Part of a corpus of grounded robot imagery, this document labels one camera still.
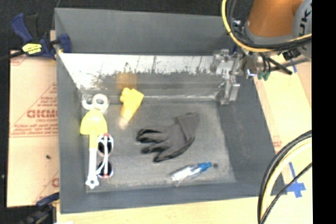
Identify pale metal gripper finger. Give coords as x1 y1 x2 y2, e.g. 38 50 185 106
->
209 48 235 74
216 74 241 106

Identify white and red sunglasses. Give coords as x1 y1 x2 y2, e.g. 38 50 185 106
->
95 133 115 180

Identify grey metal bin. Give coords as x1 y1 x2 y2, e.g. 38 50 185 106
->
54 7 286 215

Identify yellow toy block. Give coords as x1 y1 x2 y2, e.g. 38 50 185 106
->
119 87 145 122

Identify white tape roll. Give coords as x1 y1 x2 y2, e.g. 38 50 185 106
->
81 93 110 114

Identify black glove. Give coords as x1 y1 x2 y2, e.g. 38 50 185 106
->
135 112 201 163

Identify black cylinder on white bracket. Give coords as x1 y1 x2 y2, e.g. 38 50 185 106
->
266 47 302 76

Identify yellow toy shovel, white handle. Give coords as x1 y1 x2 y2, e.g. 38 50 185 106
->
79 109 109 189

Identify clear tube with blue cap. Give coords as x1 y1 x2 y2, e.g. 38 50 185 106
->
169 161 213 187

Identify brown cardboard board, red print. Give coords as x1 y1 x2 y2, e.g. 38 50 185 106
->
5 49 312 208

